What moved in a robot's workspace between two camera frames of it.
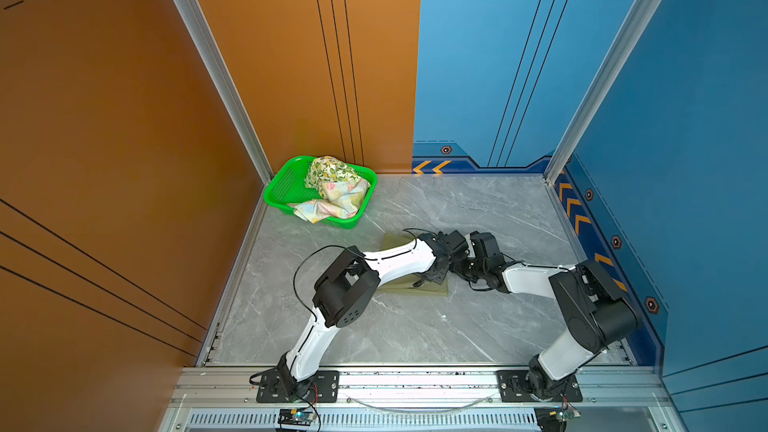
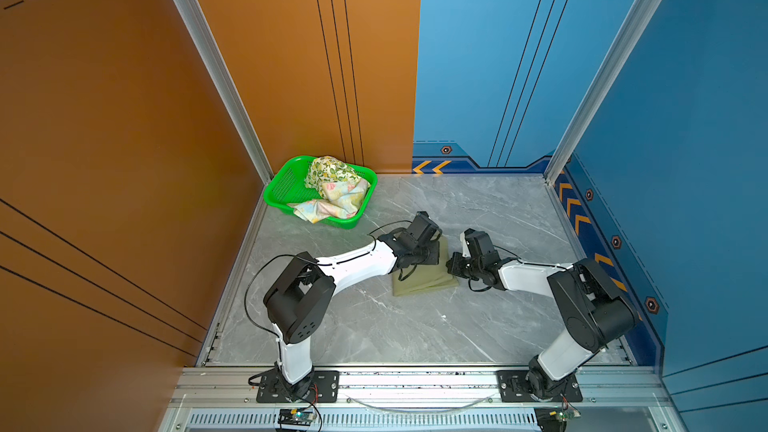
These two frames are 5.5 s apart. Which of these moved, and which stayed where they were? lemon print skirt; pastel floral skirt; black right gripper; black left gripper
Moved: black left gripper
Stayed: lemon print skirt; pastel floral skirt; black right gripper
